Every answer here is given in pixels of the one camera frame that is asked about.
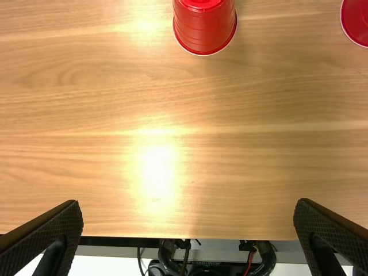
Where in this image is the red wire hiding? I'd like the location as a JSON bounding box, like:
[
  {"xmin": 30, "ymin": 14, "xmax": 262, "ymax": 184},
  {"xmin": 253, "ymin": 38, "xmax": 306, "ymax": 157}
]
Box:
[{"xmin": 243, "ymin": 248, "xmax": 257, "ymax": 275}]

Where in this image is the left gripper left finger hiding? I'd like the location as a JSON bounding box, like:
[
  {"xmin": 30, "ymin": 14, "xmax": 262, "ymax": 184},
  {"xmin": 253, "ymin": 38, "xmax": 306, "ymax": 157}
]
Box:
[{"xmin": 0, "ymin": 199, "xmax": 85, "ymax": 276}]

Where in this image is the black cable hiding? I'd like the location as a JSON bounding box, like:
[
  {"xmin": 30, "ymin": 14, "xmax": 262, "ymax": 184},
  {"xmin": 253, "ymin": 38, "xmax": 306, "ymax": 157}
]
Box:
[
  {"xmin": 238, "ymin": 240, "xmax": 278, "ymax": 276},
  {"xmin": 147, "ymin": 238, "xmax": 192, "ymax": 276}
]

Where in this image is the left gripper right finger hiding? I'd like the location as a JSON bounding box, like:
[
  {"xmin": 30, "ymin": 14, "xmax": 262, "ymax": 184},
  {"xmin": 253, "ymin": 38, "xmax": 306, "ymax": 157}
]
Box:
[{"xmin": 293, "ymin": 197, "xmax": 368, "ymax": 276}]

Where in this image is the red cup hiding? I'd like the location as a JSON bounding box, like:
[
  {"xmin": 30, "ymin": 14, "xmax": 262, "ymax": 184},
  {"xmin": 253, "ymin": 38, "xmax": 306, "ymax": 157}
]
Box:
[
  {"xmin": 172, "ymin": 0, "xmax": 239, "ymax": 56},
  {"xmin": 340, "ymin": 0, "xmax": 368, "ymax": 48}
]

